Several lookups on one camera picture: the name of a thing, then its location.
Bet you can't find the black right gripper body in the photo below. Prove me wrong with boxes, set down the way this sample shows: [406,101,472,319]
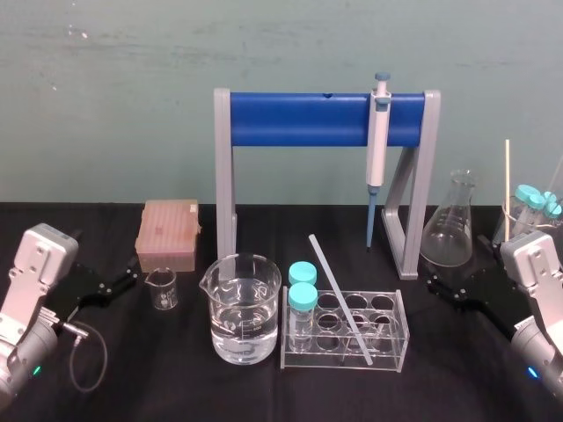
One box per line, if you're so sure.
[460,262,534,338]

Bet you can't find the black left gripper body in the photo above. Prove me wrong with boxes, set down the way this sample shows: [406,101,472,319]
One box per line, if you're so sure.
[45,261,113,325]

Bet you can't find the glass stirring rod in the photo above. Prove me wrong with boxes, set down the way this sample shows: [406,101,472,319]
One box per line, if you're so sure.
[308,234,374,367]

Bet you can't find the thin clear rod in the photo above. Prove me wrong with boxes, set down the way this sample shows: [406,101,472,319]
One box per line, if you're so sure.
[546,152,563,195]

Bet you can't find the small glass beaker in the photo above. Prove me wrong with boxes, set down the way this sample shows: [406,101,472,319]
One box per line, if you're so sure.
[143,268,179,311]

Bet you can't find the glass conical flask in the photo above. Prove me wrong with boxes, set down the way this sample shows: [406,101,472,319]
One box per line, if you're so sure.
[419,168,479,267]

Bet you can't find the pink pipette tip box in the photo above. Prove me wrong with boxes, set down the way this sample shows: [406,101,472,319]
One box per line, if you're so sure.
[135,198,201,271]

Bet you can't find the glass beaker holding tubes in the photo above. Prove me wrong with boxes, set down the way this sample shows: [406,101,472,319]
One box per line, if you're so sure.
[492,198,563,248]

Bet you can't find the clear acrylic tube rack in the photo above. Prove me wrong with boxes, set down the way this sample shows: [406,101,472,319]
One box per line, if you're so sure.
[277,285,412,375]

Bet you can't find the clear tube with teal cap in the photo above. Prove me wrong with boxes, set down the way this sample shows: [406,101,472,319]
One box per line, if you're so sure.
[543,191,559,221]
[286,281,319,353]
[287,260,318,291]
[514,184,541,229]
[526,192,546,225]

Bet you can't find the thin wooden stick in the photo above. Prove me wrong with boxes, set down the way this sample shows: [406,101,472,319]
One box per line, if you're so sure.
[504,139,512,241]

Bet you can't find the black table cloth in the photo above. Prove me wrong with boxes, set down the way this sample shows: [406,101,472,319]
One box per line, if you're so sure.
[0,200,563,422]

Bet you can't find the large glass beaker with water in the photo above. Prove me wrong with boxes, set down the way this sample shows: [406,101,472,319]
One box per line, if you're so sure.
[198,251,283,366]

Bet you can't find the white and blue pipette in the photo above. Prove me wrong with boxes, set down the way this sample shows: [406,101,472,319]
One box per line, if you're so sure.
[364,71,394,254]

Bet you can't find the blue and grey pipette stand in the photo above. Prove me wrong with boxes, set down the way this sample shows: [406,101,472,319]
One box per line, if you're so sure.
[213,87,442,280]

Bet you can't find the thin dark gripper cable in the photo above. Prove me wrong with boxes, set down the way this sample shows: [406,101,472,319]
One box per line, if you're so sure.
[60,322,110,393]

